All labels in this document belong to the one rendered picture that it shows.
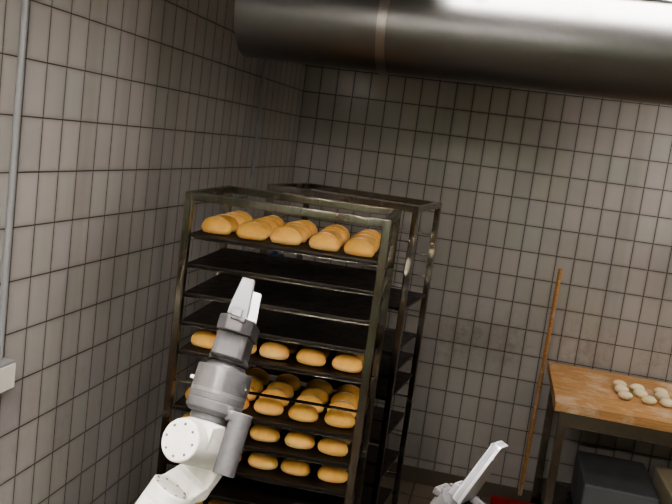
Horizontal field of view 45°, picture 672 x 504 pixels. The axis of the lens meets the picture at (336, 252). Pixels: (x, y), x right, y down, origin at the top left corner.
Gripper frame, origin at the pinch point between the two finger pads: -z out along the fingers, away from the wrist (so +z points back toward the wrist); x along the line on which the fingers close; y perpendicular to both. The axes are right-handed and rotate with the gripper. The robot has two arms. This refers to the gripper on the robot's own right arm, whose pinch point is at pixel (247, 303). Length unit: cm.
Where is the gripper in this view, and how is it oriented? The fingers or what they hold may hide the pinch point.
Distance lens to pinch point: 130.9
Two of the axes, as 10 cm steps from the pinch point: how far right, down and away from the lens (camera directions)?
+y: -9.6, -2.7, 0.7
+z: -2.8, 9.3, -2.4
